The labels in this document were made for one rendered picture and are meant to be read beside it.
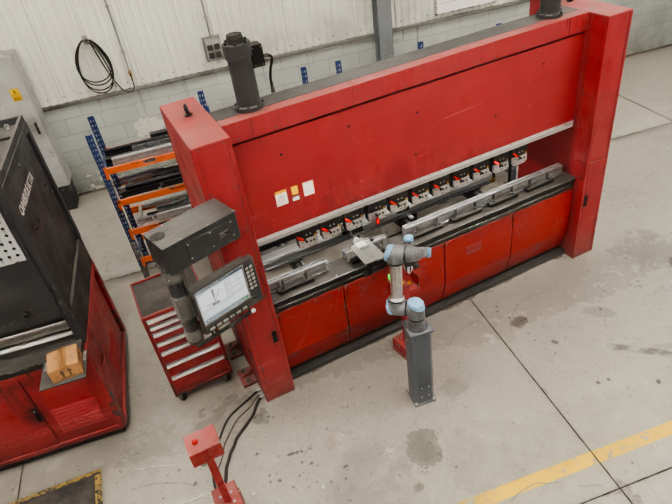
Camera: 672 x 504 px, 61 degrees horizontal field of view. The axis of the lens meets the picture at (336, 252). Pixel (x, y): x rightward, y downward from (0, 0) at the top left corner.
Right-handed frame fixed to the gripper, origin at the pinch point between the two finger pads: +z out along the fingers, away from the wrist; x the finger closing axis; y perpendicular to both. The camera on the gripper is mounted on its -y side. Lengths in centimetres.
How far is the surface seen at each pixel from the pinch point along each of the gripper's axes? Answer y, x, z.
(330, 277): 35, 51, -1
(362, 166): 44, 8, -80
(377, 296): 23.7, 14.6, 35.1
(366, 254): 26.2, 21.8, -14.1
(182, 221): 33, 150, -108
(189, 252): 15, 156, -99
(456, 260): 12, -64, 32
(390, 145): 41, -16, -90
